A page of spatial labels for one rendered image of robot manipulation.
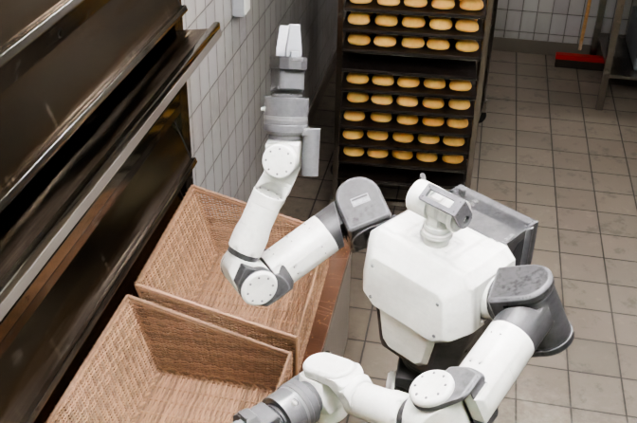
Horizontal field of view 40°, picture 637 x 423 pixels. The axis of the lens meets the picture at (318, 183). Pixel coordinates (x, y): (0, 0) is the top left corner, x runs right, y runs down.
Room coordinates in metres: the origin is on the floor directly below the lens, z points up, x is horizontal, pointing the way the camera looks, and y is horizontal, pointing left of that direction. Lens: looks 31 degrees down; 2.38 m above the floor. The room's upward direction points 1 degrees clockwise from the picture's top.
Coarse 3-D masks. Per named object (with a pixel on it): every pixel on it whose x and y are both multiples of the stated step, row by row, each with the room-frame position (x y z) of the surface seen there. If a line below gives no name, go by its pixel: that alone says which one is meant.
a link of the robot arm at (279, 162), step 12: (264, 120) 1.52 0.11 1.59; (276, 120) 1.50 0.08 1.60; (288, 120) 1.50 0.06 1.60; (300, 120) 1.51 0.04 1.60; (276, 132) 1.49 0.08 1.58; (288, 132) 1.49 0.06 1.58; (300, 132) 1.50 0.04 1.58; (312, 132) 1.50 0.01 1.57; (276, 144) 1.46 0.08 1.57; (288, 144) 1.48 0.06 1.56; (300, 144) 1.51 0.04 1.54; (312, 144) 1.50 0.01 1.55; (264, 156) 1.46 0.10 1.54; (276, 156) 1.45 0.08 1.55; (288, 156) 1.45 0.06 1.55; (300, 156) 1.51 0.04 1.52; (312, 156) 1.49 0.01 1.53; (264, 168) 1.45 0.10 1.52; (276, 168) 1.44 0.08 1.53; (288, 168) 1.44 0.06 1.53; (312, 168) 1.48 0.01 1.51
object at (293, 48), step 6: (288, 30) 1.56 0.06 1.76; (294, 30) 1.56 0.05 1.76; (288, 36) 1.56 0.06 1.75; (294, 36) 1.56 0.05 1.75; (288, 42) 1.55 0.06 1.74; (294, 42) 1.55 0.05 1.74; (300, 42) 1.56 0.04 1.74; (288, 48) 1.55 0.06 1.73; (294, 48) 1.55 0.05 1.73; (300, 48) 1.55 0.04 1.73; (288, 54) 1.54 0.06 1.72; (294, 54) 1.54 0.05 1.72; (300, 54) 1.55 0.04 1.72
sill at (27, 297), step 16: (176, 96) 2.47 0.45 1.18; (160, 128) 2.32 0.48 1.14; (144, 144) 2.19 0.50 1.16; (128, 160) 2.07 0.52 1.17; (112, 192) 1.95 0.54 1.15; (96, 208) 1.85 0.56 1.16; (80, 224) 1.76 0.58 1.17; (64, 240) 1.68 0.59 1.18; (64, 256) 1.66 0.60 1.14; (48, 272) 1.59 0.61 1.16; (32, 288) 1.51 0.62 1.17; (16, 304) 1.44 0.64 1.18; (16, 320) 1.43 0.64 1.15; (0, 336) 1.37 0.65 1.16
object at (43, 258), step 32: (192, 32) 2.44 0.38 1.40; (160, 64) 2.21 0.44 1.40; (192, 64) 2.20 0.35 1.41; (128, 96) 2.01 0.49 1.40; (96, 128) 1.84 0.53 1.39; (64, 160) 1.69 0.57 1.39; (96, 160) 1.67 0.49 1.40; (32, 192) 1.55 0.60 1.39; (64, 192) 1.54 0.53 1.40; (96, 192) 1.55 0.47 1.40; (0, 224) 1.43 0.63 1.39; (32, 224) 1.42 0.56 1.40; (64, 224) 1.41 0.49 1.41; (0, 256) 1.31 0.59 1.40; (0, 320) 1.15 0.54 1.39
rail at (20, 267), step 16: (208, 32) 2.37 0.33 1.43; (192, 48) 2.25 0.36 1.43; (176, 80) 2.07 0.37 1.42; (160, 96) 1.96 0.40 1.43; (144, 112) 1.86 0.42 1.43; (128, 128) 1.78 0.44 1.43; (112, 160) 1.65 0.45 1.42; (96, 176) 1.57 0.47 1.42; (80, 192) 1.50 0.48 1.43; (64, 208) 1.44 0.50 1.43; (48, 224) 1.38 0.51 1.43; (48, 240) 1.34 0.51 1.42; (32, 256) 1.28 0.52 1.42; (16, 272) 1.23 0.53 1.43; (0, 288) 1.18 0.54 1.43
